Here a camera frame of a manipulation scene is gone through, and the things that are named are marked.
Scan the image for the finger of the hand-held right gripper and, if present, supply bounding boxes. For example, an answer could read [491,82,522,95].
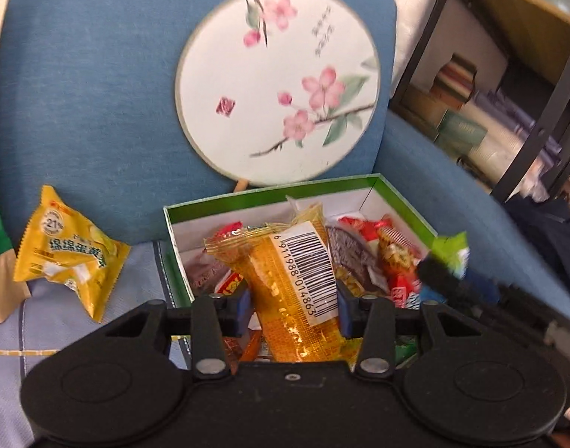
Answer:
[415,256,505,309]

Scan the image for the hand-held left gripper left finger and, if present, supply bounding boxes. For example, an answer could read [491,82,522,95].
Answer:
[100,287,252,380]

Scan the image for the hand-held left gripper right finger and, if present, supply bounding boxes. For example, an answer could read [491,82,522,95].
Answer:
[335,281,479,380]

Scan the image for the green snack packet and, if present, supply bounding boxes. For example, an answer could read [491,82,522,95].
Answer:
[430,232,470,281]

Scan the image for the orange snack packet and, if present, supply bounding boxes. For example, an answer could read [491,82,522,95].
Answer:
[223,331,272,364]

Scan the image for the golden yellow snack packet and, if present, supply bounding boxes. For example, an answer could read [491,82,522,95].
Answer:
[205,196,360,364]

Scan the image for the red snack packet yellow print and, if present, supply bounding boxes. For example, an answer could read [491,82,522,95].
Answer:
[205,223,244,248]

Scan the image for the green cardboard box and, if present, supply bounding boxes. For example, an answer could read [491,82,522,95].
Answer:
[162,174,439,365]

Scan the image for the mauve snack packet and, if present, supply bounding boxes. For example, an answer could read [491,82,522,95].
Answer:
[185,254,230,295]

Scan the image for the dark blue cloth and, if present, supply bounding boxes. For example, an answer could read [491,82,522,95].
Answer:
[504,193,570,290]

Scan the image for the row of books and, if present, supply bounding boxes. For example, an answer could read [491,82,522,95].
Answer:
[397,51,566,187]

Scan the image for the black metal shelf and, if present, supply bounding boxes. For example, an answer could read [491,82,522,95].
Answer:
[388,0,570,201]

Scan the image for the round floral fan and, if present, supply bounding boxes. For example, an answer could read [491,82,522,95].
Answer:
[175,0,381,192]

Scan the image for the striped light blue blanket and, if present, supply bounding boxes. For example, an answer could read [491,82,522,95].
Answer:
[0,238,192,448]

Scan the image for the white foam roll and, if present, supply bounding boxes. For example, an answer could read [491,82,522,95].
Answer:
[350,0,449,99]

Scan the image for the blue sofa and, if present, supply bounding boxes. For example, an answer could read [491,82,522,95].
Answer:
[0,0,570,318]

